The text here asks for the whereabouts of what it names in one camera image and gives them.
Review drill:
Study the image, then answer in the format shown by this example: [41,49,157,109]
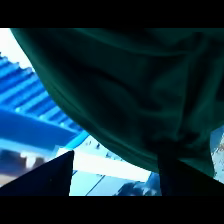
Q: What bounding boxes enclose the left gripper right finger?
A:
[157,155,224,197]

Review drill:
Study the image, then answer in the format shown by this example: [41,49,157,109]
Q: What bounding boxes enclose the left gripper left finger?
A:
[0,150,75,197]

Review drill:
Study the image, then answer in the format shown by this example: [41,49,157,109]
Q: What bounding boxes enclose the dark green garment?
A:
[9,28,224,179]

